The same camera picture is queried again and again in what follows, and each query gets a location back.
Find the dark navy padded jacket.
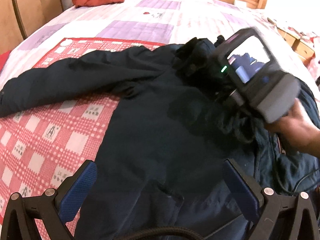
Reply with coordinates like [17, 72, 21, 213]
[1, 39, 319, 239]

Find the person's right hand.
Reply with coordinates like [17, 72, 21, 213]
[265, 98, 319, 158]

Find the wooden bedside cabinet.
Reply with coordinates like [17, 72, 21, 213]
[267, 17, 315, 67]

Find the red white checkered mat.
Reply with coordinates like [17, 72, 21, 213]
[0, 37, 167, 240]

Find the purple white patchwork bedsheet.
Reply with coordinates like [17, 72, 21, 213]
[1, 0, 319, 97]

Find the black braided cable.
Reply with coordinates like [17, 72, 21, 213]
[122, 226, 205, 240]

